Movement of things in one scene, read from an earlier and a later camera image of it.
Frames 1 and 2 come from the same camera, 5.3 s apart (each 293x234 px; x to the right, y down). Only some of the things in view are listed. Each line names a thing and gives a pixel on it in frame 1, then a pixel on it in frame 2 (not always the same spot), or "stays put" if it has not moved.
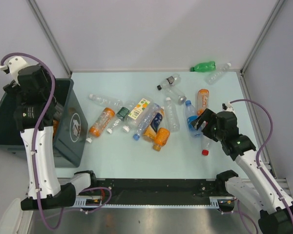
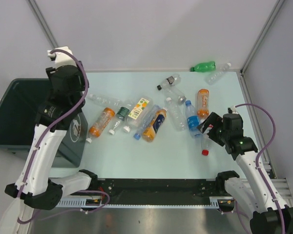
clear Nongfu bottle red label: [205, 145] stays put
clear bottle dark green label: [122, 114] stays put
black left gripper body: [14, 89] to [82, 84]
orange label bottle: [203, 100] stays put
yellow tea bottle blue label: [151, 130] stays put
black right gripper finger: [207, 115] to [213, 119]
